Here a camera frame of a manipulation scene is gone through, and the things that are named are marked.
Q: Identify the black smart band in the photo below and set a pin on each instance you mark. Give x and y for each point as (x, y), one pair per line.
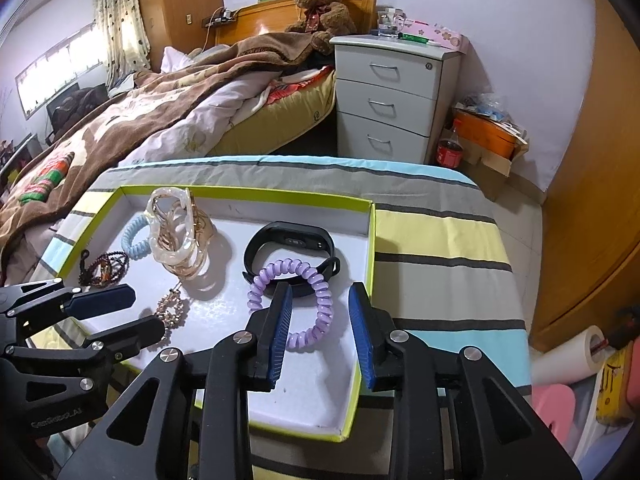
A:
(260, 240)

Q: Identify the yellow toy board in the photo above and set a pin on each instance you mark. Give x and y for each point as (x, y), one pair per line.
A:
(615, 385)

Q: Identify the white quilt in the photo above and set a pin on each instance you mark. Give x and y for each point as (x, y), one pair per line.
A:
(210, 110)

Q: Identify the wooden headboard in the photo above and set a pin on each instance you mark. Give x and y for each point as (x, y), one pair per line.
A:
(265, 17)

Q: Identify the window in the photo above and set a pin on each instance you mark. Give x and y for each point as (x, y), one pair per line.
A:
(50, 70)

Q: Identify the red white garment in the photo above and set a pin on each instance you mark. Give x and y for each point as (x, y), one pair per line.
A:
(290, 87)

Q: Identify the brown teddy bear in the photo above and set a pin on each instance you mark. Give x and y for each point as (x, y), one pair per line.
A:
(320, 15)

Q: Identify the red cola bottle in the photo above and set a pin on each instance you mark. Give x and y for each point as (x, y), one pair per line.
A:
(450, 152)

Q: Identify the dotted curtain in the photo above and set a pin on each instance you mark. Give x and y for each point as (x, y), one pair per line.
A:
(120, 30)

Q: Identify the white nightstand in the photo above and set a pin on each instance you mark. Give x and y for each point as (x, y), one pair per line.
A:
(395, 95)

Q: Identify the yellow bed sheet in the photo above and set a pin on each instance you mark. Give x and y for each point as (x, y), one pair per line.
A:
(280, 125)

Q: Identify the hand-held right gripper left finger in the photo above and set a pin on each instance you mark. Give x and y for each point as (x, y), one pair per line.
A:
(277, 335)

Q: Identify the white paper roll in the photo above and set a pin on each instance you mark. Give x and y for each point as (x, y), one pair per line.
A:
(565, 355)

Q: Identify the plastic bags pile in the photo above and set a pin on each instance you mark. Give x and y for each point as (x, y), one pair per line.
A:
(490, 107)

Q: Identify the clear glass cup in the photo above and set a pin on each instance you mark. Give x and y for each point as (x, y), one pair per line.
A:
(391, 22)

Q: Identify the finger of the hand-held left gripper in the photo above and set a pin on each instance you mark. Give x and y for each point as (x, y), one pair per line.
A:
(135, 332)
(100, 299)

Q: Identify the pink floral box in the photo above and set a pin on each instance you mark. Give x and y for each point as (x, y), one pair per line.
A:
(445, 35)

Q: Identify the cluttered side desk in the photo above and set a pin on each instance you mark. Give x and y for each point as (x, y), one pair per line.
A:
(17, 157)

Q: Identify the dark cloth pile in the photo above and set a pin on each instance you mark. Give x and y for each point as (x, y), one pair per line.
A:
(80, 102)

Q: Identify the pink plastic stool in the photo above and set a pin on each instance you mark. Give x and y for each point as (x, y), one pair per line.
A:
(560, 420)

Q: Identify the green tube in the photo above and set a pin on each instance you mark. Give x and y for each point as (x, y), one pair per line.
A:
(414, 37)

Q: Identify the green cardboard box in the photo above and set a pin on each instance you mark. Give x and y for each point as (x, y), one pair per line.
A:
(310, 390)

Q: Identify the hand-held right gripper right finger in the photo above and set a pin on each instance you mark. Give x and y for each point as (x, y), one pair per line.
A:
(361, 340)

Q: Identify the wooden wardrobe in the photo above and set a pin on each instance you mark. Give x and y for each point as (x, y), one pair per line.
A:
(590, 185)
(170, 0)

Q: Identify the beige hair claw clip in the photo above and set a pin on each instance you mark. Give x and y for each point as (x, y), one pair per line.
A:
(170, 255)

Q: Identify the power strip with chargers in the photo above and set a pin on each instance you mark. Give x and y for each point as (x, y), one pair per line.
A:
(220, 17)

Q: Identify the orange basket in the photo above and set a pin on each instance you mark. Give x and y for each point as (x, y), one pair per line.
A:
(480, 132)

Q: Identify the brown blanket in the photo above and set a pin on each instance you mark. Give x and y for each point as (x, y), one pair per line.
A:
(150, 105)

